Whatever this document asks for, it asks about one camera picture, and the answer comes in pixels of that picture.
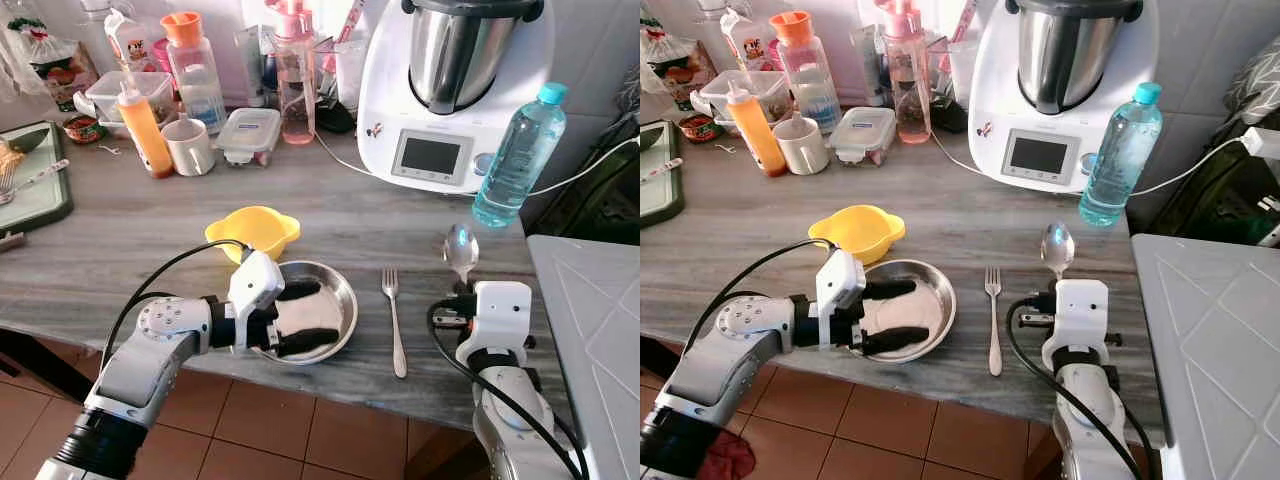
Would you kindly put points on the steel spoon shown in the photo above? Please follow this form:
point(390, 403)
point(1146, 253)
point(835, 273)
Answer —
point(461, 250)
point(1057, 248)

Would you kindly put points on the round steel plate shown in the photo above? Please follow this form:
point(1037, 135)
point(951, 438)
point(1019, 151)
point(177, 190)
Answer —
point(935, 308)
point(335, 310)

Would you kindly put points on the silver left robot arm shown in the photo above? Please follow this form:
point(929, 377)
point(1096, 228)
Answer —
point(735, 370)
point(140, 370)

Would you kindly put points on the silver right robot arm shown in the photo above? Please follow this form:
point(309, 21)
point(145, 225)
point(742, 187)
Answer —
point(1095, 430)
point(520, 430)

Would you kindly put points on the steel fork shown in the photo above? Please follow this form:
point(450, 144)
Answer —
point(994, 310)
point(393, 310)

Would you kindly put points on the yellow plastic bowl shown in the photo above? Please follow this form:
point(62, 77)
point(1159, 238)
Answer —
point(858, 226)
point(255, 228)

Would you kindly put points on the white plastic folding table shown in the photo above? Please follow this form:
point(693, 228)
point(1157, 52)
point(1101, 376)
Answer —
point(1210, 340)
point(590, 340)

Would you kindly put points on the clear blue-capped water bottle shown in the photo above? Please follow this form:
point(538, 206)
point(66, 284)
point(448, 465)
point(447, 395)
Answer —
point(515, 160)
point(1118, 160)

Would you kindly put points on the black bag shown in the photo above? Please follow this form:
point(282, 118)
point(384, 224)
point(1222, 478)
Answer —
point(1215, 200)
point(590, 200)

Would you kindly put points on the small clear lidded container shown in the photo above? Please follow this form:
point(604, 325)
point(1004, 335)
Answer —
point(862, 134)
point(248, 135)

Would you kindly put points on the white ceramic mug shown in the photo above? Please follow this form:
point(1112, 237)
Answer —
point(802, 147)
point(190, 148)

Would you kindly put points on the grey wood-grain counter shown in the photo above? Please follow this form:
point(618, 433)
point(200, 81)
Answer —
point(690, 250)
point(100, 260)

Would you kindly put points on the red cloth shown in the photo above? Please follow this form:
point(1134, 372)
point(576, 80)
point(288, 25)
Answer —
point(728, 458)

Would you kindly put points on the white kitchen cooking machine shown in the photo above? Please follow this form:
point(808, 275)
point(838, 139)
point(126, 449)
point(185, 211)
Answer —
point(1000, 110)
point(400, 110)

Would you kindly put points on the pink drinking bottle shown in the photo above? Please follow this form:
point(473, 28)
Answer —
point(908, 90)
point(295, 90)

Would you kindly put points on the orange squeeze bottle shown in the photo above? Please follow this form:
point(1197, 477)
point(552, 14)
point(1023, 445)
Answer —
point(148, 135)
point(760, 135)

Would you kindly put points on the dark green tray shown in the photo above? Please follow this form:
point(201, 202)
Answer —
point(660, 195)
point(40, 205)

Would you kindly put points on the clear bottle orange cap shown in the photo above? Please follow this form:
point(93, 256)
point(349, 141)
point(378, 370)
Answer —
point(810, 85)
point(198, 85)

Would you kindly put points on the small red tin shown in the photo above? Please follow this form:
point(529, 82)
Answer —
point(698, 128)
point(82, 130)

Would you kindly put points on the white plug adapter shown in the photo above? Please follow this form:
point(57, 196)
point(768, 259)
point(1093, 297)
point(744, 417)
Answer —
point(1262, 142)

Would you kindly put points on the large clear plastic container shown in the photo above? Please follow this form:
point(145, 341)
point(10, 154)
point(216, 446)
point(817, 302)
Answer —
point(715, 95)
point(105, 98)

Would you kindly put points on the white cartoon print bottle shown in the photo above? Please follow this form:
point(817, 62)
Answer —
point(128, 42)
point(745, 42)

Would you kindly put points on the grey patterned cloth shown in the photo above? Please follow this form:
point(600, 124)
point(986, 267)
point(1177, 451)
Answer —
point(1258, 80)

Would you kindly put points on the printed plastic food bag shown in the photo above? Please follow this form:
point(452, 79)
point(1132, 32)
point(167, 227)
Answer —
point(680, 65)
point(55, 70)

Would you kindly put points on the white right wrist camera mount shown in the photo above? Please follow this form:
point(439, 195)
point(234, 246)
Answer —
point(498, 320)
point(1080, 320)

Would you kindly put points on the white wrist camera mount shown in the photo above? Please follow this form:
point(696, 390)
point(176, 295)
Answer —
point(842, 278)
point(258, 280)
point(498, 320)
point(1080, 320)

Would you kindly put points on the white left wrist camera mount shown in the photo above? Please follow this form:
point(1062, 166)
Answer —
point(842, 278)
point(258, 280)

